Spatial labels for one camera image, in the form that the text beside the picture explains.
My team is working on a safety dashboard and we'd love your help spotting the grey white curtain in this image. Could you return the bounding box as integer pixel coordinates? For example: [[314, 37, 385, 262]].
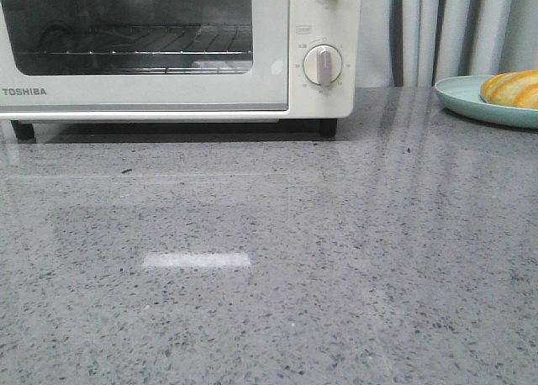
[[356, 0, 537, 87]]

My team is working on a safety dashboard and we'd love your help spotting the golden croissant bread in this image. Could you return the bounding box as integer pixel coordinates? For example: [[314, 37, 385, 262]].
[[480, 70, 537, 109]]

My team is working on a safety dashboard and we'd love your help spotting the metal oven wire rack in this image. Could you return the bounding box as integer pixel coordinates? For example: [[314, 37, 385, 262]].
[[13, 24, 253, 76]]

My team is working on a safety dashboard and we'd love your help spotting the oven glass door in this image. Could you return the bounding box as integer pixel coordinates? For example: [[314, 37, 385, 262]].
[[1, 0, 289, 112]]

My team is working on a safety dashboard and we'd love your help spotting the light green plate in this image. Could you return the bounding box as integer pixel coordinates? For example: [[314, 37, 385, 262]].
[[434, 76, 537, 129]]

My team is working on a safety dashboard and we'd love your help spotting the lower oven timer knob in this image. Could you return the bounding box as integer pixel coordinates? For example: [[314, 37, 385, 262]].
[[303, 45, 343, 87]]

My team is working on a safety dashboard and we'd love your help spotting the white Toshiba toaster oven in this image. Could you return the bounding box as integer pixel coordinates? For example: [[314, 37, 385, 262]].
[[1, 0, 361, 140]]

